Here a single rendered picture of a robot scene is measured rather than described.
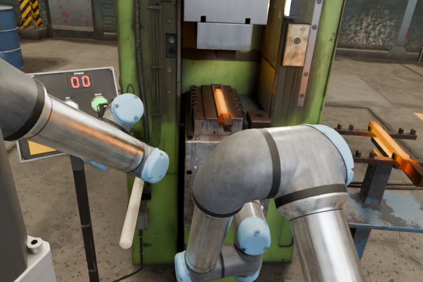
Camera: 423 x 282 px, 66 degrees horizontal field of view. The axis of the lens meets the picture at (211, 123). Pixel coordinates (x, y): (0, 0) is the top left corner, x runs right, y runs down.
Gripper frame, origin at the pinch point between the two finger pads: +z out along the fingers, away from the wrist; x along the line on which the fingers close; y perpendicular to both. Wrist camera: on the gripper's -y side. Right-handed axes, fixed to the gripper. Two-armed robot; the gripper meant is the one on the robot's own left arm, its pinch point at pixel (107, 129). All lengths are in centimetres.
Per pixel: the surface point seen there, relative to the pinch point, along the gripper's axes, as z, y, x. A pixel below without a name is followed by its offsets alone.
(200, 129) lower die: 8.4, -6.0, -37.7
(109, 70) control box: 5.1, 21.3, -5.5
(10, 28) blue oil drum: 420, 196, 35
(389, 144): -39, -24, -86
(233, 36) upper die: -15, 25, -47
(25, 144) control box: 5.2, 0.0, 24.6
